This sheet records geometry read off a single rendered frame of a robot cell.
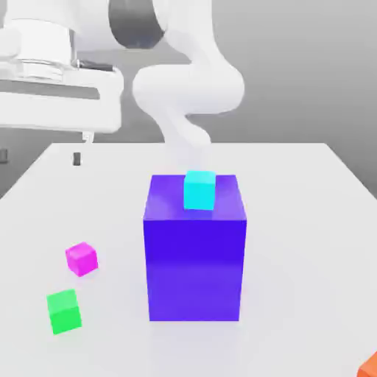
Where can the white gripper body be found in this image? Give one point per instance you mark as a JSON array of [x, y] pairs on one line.
[[109, 106]]

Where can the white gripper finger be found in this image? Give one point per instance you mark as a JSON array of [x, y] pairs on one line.
[[3, 156], [77, 159]]

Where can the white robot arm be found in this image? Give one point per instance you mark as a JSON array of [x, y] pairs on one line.
[[194, 88]]

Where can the small magenta cube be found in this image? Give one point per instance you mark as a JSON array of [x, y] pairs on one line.
[[81, 259]]

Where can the small cyan cube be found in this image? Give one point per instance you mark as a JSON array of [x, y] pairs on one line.
[[199, 191]]

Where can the small green cube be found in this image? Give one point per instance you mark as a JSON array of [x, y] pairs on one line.
[[64, 312]]

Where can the large purple box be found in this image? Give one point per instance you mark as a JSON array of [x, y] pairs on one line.
[[194, 265]]

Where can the large orange box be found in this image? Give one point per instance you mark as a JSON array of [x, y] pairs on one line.
[[369, 367]]

